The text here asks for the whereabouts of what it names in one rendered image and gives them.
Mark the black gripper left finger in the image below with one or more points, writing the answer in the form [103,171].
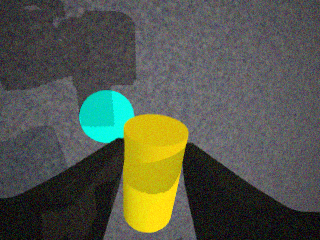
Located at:
[74,205]

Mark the cyan circle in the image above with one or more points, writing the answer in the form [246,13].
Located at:
[103,114]

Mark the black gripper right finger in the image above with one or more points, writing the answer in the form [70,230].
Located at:
[226,207]

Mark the yellow cylinder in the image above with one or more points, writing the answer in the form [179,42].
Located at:
[154,147]

